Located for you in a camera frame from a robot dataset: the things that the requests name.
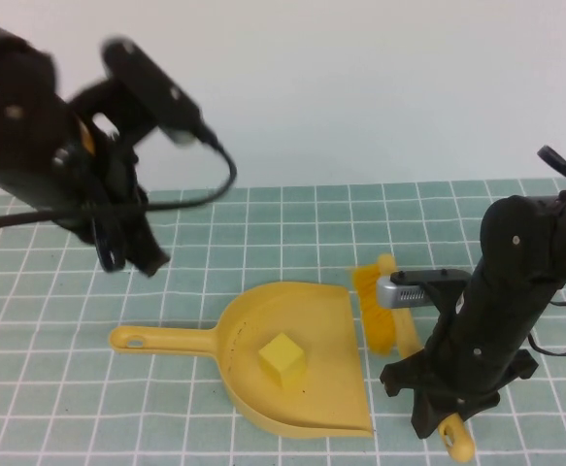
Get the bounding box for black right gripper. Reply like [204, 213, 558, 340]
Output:
[381, 277, 549, 440]

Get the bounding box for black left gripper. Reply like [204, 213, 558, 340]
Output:
[0, 93, 172, 280]

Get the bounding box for yellow hand brush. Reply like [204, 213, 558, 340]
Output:
[350, 252, 476, 461]

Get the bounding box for yellow plastic dustpan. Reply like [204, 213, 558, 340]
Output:
[109, 280, 375, 441]

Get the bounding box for small yellow foam cube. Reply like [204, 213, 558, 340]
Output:
[256, 332, 308, 389]

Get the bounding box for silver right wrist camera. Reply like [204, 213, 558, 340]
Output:
[376, 277, 432, 311]

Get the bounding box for thick black left camera cable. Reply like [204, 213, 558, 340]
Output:
[0, 123, 239, 234]

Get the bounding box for black left camera bracket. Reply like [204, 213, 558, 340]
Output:
[68, 77, 167, 147]

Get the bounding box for black camera bracket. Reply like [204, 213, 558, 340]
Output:
[389, 269, 472, 331]
[68, 77, 167, 147]

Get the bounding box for black right camera bracket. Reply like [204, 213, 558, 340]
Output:
[389, 269, 472, 331]

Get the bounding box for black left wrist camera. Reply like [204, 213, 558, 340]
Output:
[101, 37, 204, 146]

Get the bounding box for thick black right wrist cable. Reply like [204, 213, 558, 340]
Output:
[537, 144, 566, 191]

